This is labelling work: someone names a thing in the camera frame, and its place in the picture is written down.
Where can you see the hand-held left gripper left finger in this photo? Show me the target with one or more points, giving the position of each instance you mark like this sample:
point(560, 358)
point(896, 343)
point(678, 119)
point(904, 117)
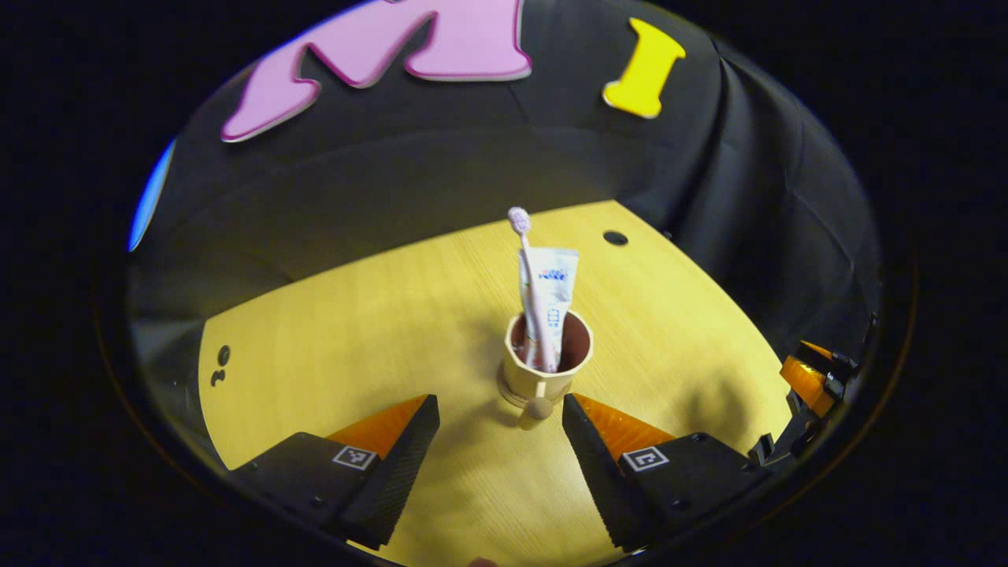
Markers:
point(409, 461)

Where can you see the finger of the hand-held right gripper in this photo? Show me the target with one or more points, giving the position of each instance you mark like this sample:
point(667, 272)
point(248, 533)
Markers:
point(819, 349)
point(803, 382)

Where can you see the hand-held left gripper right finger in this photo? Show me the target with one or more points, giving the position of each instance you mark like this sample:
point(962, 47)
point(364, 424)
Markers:
point(589, 465)

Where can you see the beige cup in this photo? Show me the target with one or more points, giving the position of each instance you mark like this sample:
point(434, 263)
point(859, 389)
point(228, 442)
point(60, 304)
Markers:
point(524, 378)

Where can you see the white toothpaste tube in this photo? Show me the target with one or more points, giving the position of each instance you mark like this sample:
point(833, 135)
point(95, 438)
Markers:
point(561, 276)

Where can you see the pale pink toothbrush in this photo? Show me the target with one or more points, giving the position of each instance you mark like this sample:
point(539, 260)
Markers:
point(518, 220)

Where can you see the wooden desktop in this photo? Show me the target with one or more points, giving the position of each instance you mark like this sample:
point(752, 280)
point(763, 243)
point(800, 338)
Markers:
point(354, 354)

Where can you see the black backdrop cloth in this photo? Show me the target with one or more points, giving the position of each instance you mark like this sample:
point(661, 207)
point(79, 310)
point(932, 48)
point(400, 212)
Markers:
point(441, 157)

